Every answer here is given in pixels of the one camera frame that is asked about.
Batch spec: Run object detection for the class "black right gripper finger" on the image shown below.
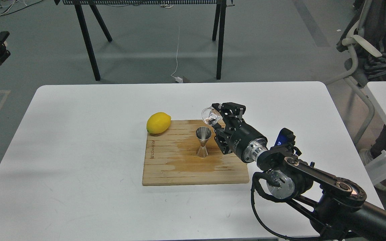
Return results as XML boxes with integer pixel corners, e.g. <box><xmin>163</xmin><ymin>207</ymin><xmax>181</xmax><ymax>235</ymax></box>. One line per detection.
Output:
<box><xmin>211</xmin><ymin>102</ymin><xmax>246</xmax><ymax>129</ymax></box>
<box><xmin>213</xmin><ymin>126</ymin><xmax>234</xmax><ymax>155</ymax></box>

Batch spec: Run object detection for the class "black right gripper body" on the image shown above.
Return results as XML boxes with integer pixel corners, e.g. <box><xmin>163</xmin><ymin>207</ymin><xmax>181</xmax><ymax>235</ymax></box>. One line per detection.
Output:
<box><xmin>225</xmin><ymin>124</ymin><xmax>268</xmax><ymax>163</ymax></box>

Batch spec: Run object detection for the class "steel double jigger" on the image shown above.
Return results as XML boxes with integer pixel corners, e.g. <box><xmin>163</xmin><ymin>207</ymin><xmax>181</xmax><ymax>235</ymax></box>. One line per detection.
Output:
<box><xmin>195</xmin><ymin>126</ymin><xmax>212</xmax><ymax>158</ymax></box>

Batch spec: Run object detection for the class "small clear glass cup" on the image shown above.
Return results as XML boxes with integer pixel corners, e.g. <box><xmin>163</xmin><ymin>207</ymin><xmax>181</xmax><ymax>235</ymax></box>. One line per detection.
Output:
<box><xmin>202</xmin><ymin>107</ymin><xmax>222</xmax><ymax>126</ymax></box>

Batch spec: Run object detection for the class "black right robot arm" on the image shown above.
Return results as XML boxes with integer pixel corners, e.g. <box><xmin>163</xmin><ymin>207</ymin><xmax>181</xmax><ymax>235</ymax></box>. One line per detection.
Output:
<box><xmin>202</xmin><ymin>102</ymin><xmax>386</xmax><ymax>241</ymax></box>

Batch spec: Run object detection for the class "wooden cutting board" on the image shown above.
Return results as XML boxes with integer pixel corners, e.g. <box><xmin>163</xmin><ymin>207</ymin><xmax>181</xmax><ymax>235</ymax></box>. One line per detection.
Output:
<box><xmin>142</xmin><ymin>119</ymin><xmax>249</xmax><ymax>186</ymax></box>

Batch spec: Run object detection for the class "yellow lemon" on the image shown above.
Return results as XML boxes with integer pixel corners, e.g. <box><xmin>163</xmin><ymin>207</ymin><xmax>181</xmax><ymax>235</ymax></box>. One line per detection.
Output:
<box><xmin>146</xmin><ymin>112</ymin><xmax>171</xmax><ymax>134</ymax></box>

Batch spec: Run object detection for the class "white cable with plug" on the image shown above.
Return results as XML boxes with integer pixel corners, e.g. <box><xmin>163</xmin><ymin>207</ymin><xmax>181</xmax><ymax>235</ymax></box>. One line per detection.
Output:
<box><xmin>171</xmin><ymin>35</ymin><xmax>184</xmax><ymax>83</ymax></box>

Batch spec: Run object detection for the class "black metal table frame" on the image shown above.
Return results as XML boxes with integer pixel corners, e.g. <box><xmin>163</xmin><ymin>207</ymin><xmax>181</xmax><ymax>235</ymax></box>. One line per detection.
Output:
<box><xmin>55</xmin><ymin>0</ymin><xmax>234</xmax><ymax>81</ymax></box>

